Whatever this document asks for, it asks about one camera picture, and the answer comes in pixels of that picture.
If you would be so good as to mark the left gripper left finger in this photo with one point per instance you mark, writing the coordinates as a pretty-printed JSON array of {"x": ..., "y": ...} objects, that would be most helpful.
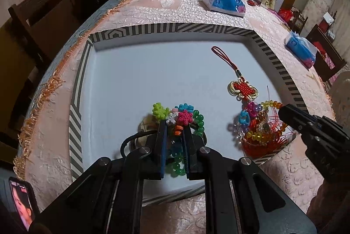
[{"x": 107, "y": 197}]

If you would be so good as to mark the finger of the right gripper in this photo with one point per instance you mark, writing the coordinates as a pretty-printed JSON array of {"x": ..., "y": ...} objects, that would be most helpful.
[{"x": 300, "y": 119}]

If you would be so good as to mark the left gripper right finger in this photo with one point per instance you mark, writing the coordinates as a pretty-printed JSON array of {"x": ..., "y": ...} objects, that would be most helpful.
[{"x": 239, "y": 196}]

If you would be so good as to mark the red chinese knot tassel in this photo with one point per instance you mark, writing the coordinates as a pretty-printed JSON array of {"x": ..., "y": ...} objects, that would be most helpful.
[{"x": 255, "y": 145}]

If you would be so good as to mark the green gem rhinestone pendant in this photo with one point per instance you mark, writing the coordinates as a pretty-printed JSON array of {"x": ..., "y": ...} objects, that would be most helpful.
[{"x": 262, "y": 122}]

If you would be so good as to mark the person's right hand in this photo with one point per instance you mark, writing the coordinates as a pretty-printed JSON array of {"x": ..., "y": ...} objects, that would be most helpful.
[{"x": 329, "y": 209}]

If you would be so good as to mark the white ornate upholstered chair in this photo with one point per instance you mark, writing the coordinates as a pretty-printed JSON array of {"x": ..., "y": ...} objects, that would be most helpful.
[{"x": 340, "y": 97}]

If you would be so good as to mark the dark wooden chair right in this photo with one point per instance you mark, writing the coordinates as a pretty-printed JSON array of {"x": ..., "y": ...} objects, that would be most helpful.
[{"x": 328, "y": 61}]

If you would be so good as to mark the dark wooden chair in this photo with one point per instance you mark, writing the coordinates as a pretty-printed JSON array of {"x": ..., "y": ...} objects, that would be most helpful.
[
  {"x": 30, "y": 39},
  {"x": 328, "y": 61}
]

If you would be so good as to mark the pink embossed tablecloth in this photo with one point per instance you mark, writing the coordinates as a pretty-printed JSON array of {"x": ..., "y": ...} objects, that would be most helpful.
[{"x": 121, "y": 72}]

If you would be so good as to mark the blue tissue pack far right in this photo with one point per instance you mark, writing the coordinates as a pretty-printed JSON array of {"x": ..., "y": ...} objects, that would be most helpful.
[{"x": 302, "y": 49}]

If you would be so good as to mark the striped black white tray box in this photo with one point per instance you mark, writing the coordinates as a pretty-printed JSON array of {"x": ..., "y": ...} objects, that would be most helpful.
[{"x": 124, "y": 71}]

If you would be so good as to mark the dark wooden chair left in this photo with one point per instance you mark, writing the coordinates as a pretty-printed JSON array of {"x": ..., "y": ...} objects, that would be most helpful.
[{"x": 30, "y": 39}]

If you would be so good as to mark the smartphone on mount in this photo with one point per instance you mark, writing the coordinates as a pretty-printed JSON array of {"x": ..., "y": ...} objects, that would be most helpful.
[{"x": 24, "y": 201}]

